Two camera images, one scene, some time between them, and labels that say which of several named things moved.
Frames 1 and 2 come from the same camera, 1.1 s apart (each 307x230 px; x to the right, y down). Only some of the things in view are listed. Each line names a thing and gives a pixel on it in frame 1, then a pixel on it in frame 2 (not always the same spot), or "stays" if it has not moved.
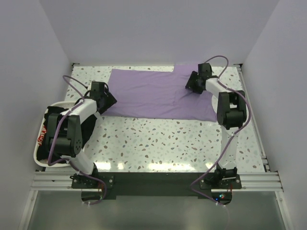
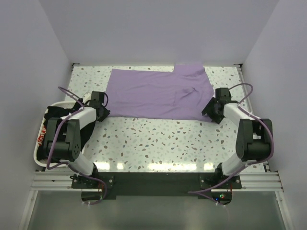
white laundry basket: [67, 103] stays
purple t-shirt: [157, 94] stays
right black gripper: [192, 83] → [211, 111]
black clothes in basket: [87, 120] stays
